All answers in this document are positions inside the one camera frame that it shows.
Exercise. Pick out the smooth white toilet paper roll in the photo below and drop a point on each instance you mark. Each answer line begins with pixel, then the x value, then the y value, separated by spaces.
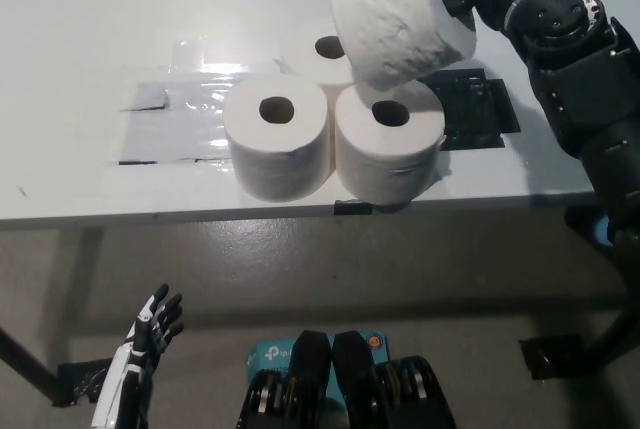
pixel 385 164
pixel 300 59
pixel 280 164

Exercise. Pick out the black and blue object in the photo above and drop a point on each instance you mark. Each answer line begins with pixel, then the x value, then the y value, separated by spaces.
pixel 580 224

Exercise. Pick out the small black tape strip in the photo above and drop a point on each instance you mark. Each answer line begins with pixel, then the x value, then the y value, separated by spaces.
pixel 352 208

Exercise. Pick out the teal tp-link box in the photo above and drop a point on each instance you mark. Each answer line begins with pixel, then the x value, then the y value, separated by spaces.
pixel 270 355

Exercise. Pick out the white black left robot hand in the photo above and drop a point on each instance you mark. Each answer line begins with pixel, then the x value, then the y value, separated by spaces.
pixel 132 364

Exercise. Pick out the clear glossy tape patch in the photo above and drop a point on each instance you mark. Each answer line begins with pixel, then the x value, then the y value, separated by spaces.
pixel 170 134

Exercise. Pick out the black square tape patch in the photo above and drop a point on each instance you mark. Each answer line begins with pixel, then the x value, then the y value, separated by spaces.
pixel 475 109

